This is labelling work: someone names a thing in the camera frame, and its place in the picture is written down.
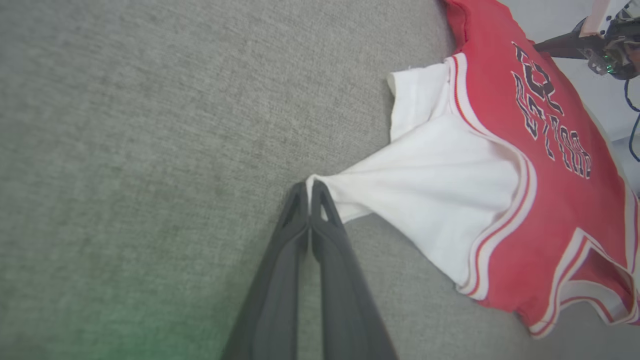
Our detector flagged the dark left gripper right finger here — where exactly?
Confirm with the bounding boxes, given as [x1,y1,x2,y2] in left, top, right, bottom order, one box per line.
[310,180,398,360]

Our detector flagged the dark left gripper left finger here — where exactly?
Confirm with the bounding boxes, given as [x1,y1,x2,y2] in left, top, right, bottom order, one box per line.
[220,181,312,360]

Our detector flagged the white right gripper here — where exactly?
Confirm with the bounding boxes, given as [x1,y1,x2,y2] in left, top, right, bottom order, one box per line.
[532,0,640,81]

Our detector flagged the red and white jersey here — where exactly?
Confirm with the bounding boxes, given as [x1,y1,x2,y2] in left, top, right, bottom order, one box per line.
[306,0,640,341]

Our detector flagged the grey fabric sofa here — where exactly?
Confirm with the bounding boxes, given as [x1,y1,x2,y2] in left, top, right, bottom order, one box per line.
[0,0,640,360]

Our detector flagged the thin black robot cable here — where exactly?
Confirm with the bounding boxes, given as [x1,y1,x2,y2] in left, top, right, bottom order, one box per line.
[624,79,640,163]

